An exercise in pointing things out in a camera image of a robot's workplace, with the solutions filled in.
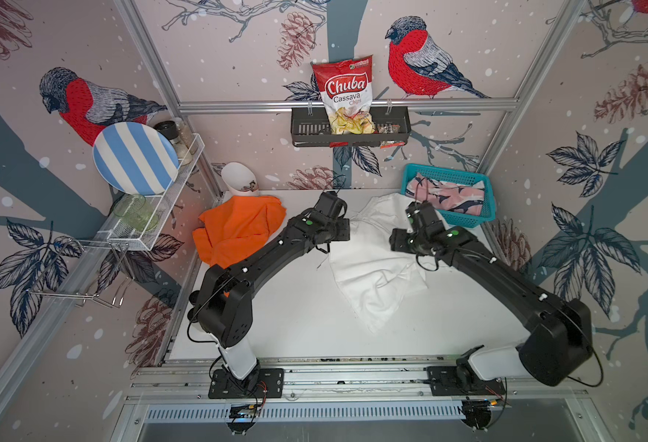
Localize pink shark print shorts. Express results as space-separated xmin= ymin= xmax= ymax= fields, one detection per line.
xmin=404 ymin=173 xmax=486 ymax=217

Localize white cloth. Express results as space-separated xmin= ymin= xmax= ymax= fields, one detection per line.
xmin=329 ymin=193 xmax=427 ymax=333

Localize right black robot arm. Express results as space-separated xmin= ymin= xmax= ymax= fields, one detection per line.
xmin=389 ymin=202 xmax=594 ymax=387

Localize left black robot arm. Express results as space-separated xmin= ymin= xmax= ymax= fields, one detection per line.
xmin=188 ymin=191 xmax=350 ymax=390

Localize teal plastic basket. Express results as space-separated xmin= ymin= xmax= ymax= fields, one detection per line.
xmin=400 ymin=164 xmax=496 ymax=228

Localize white patterned cup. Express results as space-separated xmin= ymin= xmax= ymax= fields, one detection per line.
xmin=221 ymin=162 xmax=260 ymax=197

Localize orange cloth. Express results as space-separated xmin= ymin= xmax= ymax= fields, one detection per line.
xmin=192 ymin=196 xmax=286 ymax=268

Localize red Chuba chips bag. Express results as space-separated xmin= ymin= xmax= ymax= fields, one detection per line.
xmin=313 ymin=55 xmax=375 ymax=136

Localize dark lid spice jar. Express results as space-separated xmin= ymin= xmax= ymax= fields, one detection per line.
xmin=154 ymin=120 xmax=193 ymax=166

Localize green glass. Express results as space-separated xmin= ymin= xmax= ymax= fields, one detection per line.
xmin=112 ymin=194 xmax=159 ymax=232

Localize blue white striped plate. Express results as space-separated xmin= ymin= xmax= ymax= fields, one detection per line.
xmin=93 ymin=122 xmax=179 ymax=196

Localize black wire wall basket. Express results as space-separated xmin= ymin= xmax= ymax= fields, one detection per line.
xmin=291 ymin=107 xmax=411 ymax=148

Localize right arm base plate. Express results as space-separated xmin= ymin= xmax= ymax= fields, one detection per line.
xmin=425 ymin=366 xmax=506 ymax=398

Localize aluminium front rail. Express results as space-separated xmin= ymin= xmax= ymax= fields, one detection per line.
xmin=124 ymin=355 xmax=585 ymax=404

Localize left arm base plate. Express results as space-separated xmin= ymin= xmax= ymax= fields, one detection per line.
xmin=208 ymin=368 xmax=284 ymax=400

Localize clear acrylic wall shelf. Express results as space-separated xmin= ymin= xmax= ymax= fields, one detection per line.
xmin=97 ymin=134 xmax=204 ymax=252

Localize metal wire wall hooks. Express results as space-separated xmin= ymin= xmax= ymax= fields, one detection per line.
xmin=25 ymin=241 xmax=135 ymax=309

